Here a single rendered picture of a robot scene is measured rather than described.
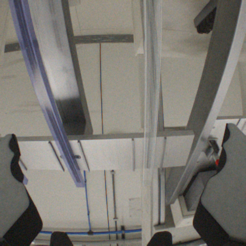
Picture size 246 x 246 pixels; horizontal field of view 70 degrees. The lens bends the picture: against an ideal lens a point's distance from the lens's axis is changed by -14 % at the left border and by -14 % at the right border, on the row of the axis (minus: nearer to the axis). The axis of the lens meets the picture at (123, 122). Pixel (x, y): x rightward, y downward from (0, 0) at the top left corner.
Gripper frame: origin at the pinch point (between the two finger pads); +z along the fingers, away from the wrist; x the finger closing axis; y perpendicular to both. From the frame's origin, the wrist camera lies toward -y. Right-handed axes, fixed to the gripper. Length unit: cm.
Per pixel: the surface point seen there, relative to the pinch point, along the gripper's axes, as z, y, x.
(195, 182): 22.4, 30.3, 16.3
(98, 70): 192, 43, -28
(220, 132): 20.9, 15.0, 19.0
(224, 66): 15.9, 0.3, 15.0
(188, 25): 66, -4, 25
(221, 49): 17.1, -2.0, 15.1
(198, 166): 23.5, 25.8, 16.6
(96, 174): 138, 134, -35
